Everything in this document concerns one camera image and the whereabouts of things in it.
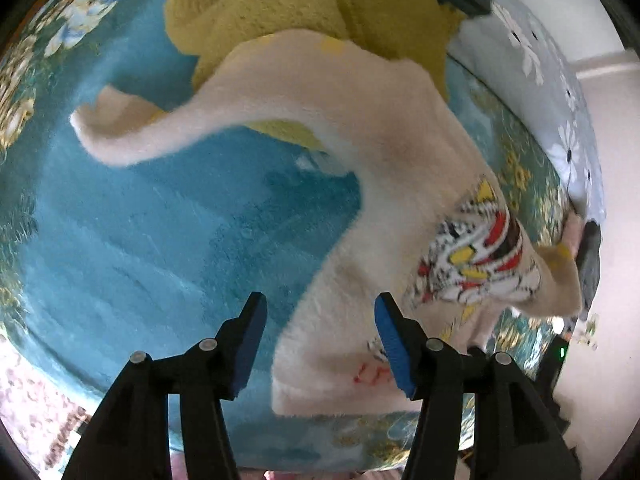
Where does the cream fuzzy cartoon sweater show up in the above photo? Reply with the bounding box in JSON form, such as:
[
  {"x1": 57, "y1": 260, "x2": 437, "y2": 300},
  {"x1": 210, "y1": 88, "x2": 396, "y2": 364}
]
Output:
[{"x1": 70, "y1": 29, "x2": 582, "y2": 416}]

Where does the teal floral bed sheet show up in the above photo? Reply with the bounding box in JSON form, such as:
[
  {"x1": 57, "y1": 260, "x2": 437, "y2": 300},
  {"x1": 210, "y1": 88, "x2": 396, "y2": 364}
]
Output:
[{"x1": 1, "y1": 0, "x2": 568, "y2": 470}]

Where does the dark grey folded garment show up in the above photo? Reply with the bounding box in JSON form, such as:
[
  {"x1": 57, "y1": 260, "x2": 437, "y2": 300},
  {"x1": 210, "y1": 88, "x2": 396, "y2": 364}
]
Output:
[{"x1": 576, "y1": 220, "x2": 602, "y2": 321}]

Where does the pink folded cloth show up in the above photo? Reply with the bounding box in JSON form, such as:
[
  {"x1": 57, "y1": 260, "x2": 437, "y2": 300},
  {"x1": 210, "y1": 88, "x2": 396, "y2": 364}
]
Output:
[{"x1": 561, "y1": 211, "x2": 585, "y2": 258}]

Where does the light blue floral quilt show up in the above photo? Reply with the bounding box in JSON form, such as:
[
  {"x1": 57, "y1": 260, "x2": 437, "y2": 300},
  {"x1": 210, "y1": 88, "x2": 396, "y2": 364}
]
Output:
[{"x1": 449, "y1": 0, "x2": 606, "y2": 224}]

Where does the mustard yellow knit sweater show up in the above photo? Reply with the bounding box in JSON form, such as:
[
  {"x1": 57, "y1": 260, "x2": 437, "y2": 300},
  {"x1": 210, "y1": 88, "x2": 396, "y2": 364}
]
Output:
[{"x1": 164, "y1": 0, "x2": 464, "y2": 140}]

